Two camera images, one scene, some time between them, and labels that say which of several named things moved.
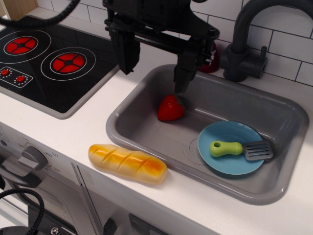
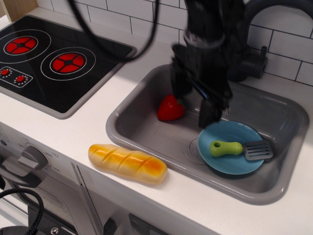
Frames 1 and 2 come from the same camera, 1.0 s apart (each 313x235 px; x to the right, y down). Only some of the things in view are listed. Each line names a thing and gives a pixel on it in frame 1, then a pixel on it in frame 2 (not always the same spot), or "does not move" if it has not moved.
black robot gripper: x=175 y=25 -> x=204 y=60
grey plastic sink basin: x=134 y=95 does not move
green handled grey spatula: x=252 y=150 does not move
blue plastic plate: x=229 y=131 does not move
